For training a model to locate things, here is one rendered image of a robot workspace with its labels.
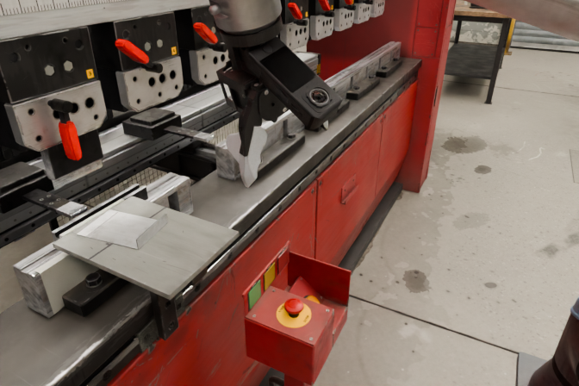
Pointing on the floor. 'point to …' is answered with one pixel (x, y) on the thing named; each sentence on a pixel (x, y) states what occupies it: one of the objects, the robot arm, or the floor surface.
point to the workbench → (491, 62)
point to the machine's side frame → (409, 171)
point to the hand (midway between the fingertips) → (292, 159)
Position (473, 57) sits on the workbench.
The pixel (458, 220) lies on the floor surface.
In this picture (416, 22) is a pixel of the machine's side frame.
